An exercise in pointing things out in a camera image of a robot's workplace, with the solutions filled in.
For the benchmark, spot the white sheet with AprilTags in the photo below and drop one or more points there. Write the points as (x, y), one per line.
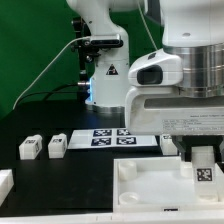
(111, 137)

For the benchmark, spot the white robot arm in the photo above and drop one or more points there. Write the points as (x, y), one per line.
(176, 90)

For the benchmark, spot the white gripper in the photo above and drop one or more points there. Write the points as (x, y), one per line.
(158, 111)

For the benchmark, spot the white square tabletop part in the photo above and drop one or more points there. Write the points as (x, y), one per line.
(159, 184)

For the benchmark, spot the grey camera on base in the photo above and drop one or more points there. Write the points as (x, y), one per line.
(111, 41)

